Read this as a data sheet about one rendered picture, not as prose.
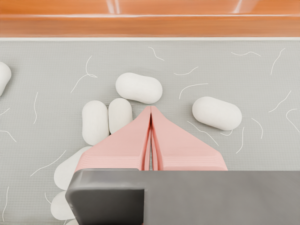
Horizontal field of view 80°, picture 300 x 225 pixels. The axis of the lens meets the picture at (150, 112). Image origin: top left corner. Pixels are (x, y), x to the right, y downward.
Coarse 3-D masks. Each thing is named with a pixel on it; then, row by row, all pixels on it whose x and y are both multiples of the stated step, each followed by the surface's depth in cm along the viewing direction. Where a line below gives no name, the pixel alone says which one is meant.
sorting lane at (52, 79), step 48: (0, 48) 16; (48, 48) 16; (96, 48) 16; (144, 48) 16; (192, 48) 16; (240, 48) 16; (288, 48) 16; (0, 96) 15; (48, 96) 15; (96, 96) 15; (192, 96) 15; (240, 96) 15; (288, 96) 15; (0, 144) 14; (48, 144) 14; (240, 144) 14; (288, 144) 14; (0, 192) 13; (48, 192) 13
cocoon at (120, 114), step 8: (112, 104) 13; (120, 104) 13; (128, 104) 13; (112, 112) 13; (120, 112) 13; (128, 112) 13; (112, 120) 13; (120, 120) 13; (128, 120) 13; (112, 128) 13; (120, 128) 13
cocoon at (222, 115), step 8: (208, 96) 13; (200, 104) 13; (208, 104) 13; (216, 104) 13; (224, 104) 13; (232, 104) 13; (192, 112) 14; (200, 112) 13; (208, 112) 13; (216, 112) 13; (224, 112) 12; (232, 112) 12; (240, 112) 13; (200, 120) 13; (208, 120) 13; (216, 120) 13; (224, 120) 13; (232, 120) 12; (240, 120) 13; (224, 128) 13; (232, 128) 13
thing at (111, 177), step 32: (128, 128) 8; (96, 160) 5; (128, 160) 5; (96, 192) 5; (128, 192) 5; (160, 192) 5; (192, 192) 5; (224, 192) 5; (256, 192) 5; (288, 192) 5; (96, 224) 6; (128, 224) 6; (160, 224) 4; (192, 224) 4; (224, 224) 4; (256, 224) 4; (288, 224) 4
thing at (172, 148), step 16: (160, 112) 11; (160, 128) 8; (176, 128) 8; (160, 144) 6; (176, 144) 6; (192, 144) 6; (160, 160) 6; (176, 160) 5; (192, 160) 5; (208, 160) 5
